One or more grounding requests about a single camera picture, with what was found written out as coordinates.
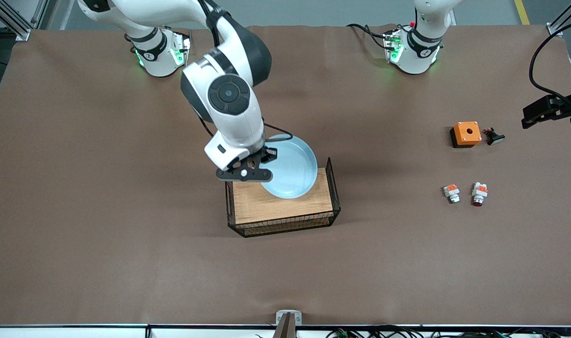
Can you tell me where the light blue round plate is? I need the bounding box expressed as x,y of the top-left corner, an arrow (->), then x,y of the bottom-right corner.
259,134 -> 319,199

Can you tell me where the red lens push button switch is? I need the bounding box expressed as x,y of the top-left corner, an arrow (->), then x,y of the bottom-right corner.
471,182 -> 488,207

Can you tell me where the black push button head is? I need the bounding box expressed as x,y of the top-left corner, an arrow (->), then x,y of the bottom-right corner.
482,127 -> 505,146

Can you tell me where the brown table cover sheet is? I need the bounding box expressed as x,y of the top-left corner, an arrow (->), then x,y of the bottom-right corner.
0,23 -> 571,327

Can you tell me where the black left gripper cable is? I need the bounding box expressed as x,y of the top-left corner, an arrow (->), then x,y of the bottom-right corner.
529,19 -> 571,114

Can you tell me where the black wire wooden top rack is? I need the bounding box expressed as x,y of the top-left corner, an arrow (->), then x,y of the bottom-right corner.
224,157 -> 341,238

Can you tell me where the aluminium frame strut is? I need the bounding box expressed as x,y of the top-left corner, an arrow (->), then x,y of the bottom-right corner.
0,0 -> 49,42
546,0 -> 571,37

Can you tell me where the orange button enclosure box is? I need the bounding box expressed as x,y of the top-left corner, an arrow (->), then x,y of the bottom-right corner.
449,121 -> 483,149

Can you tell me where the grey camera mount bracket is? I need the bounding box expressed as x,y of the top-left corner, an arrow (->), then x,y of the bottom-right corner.
276,310 -> 302,338

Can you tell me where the black left arm base cable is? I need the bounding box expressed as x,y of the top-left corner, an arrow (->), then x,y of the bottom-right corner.
346,23 -> 390,50

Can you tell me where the black cable bundle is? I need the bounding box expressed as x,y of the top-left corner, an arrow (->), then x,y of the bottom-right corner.
255,326 -> 571,338

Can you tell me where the white table edge rail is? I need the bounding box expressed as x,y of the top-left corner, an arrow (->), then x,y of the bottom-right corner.
0,325 -> 571,338

